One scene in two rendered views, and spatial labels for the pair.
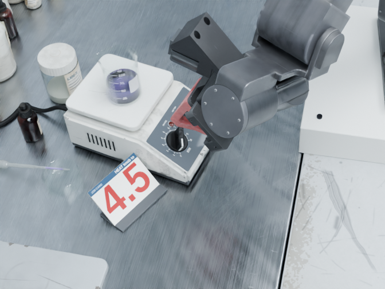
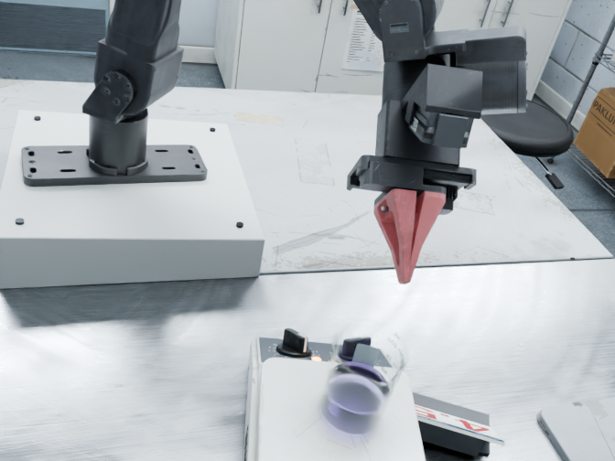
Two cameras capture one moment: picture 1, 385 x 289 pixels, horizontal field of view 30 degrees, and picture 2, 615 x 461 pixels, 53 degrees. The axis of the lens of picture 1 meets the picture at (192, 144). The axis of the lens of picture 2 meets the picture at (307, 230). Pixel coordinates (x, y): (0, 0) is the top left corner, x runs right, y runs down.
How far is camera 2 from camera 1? 106 cm
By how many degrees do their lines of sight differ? 83
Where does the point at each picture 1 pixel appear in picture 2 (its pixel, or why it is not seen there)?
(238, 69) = (507, 33)
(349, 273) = not seen: hidden behind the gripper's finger
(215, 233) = (417, 324)
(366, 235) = (338, 218)
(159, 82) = (296, 369)
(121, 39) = not seen: outside the picture
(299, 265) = not seen: hidden behind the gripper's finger
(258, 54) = (451, 40)
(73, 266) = (578, 443)
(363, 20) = (33, 198)
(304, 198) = (321, 262)
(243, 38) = (23, 384)
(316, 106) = (222, 229)
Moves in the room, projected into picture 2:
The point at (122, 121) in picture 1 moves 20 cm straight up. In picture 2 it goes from (405, 391) to (490, 176)
